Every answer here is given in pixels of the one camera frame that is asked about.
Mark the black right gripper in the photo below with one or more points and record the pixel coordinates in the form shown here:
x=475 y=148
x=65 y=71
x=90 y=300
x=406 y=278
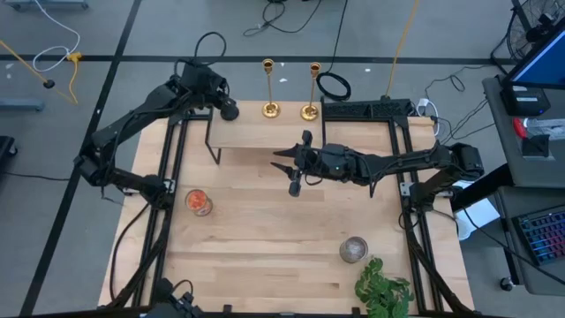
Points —
x=329 y=163

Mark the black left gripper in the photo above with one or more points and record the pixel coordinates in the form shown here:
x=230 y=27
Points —
x=198 y=84

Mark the black candlestick holder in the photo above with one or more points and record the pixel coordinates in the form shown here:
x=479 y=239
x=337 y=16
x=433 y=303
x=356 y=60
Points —
x=230 y=110

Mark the gold candlestick holder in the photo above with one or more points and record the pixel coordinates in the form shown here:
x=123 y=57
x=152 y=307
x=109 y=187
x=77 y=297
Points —
x=310 y=112
x=270 y=109

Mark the orange candle clear glass jar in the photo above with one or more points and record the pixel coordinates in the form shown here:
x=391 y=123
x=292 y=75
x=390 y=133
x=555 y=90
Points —
x=198 y=202

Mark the silver glass candle jar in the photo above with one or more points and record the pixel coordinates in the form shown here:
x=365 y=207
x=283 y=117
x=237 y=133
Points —
x=353 y=249

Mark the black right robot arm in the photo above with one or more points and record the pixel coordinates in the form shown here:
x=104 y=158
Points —
x=397 y=161

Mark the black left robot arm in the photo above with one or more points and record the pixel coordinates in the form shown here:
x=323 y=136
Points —
x=132 y=114

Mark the wooden shelf with black legs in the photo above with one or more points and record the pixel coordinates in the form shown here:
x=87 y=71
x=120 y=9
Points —
x=265 y=130

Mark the black perforated metal box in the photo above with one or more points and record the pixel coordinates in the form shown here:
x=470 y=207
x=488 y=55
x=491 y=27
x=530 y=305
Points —
x=366 y=109

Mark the white power adapter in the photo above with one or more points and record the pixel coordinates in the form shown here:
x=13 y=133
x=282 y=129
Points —
x=424 y=106

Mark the green potted plant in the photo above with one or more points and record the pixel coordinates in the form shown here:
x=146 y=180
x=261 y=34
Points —
x=381 y=291

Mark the black round floor weight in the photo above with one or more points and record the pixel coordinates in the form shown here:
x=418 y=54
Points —
x=49 y=84

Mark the grey floor bar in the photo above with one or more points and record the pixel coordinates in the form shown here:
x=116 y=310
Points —
x=22 y=104

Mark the grey cart base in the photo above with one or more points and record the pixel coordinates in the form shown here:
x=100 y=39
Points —
x=44 y=3

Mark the white plastic bin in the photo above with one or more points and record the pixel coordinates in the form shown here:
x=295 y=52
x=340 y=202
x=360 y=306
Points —
x=479 y=216

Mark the black floor object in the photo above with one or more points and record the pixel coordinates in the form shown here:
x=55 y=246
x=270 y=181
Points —
x=5 y=148

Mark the red object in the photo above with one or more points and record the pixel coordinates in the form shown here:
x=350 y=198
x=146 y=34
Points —
x=520 y=128

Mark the black box device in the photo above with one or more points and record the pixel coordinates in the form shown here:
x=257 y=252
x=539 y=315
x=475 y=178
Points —
x=525 y=100

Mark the black desk holder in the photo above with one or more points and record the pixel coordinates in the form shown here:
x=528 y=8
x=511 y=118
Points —
x=535 y=146

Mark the black caster wheel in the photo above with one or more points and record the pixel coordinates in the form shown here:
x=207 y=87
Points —
x=507 y=284

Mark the grey desk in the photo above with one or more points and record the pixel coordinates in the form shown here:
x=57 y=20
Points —
x=547 y=172

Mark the black floor fan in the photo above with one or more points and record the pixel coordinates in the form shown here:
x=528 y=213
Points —
x=521 y=40

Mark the backlit keyboard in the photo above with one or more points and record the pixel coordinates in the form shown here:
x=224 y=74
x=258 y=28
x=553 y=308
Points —
x=545 y=234

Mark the blue screen monitor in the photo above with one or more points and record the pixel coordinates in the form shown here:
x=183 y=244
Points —
x=547 y=62

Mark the black webcam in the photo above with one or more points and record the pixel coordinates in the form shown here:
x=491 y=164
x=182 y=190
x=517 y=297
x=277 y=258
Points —
x=538 y=31

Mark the black aluminium frame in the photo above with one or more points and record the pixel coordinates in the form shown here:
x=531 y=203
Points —
x=399 y=119

